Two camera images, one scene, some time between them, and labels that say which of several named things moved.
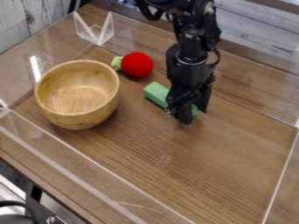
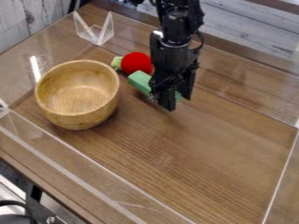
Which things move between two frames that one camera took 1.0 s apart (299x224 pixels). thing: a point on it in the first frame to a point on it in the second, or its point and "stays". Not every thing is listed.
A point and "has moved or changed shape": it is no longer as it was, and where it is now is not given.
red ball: (136, 64) stays
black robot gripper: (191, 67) to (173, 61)
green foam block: (155, 92) has moved or changed shape
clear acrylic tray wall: (97, 194) stays
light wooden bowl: (76, 92) stays
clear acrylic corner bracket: (95, 33) stays
